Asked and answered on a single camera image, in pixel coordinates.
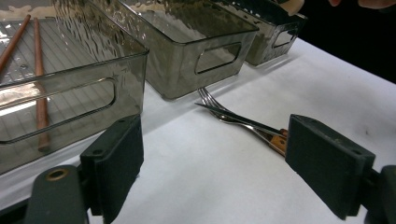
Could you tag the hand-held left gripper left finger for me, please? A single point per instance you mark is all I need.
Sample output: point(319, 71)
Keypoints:
point(115, 165)

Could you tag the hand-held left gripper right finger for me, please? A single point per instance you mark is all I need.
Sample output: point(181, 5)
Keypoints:
point(327, 161)

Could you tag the smoky transparent plastic bin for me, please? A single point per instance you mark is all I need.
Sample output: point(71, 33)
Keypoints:
point(174, 71)
point(264, 46)
point(93, 71)

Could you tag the brown wooden chopstick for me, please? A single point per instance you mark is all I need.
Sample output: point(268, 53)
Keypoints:
point(39, 62)
point(14, 42)

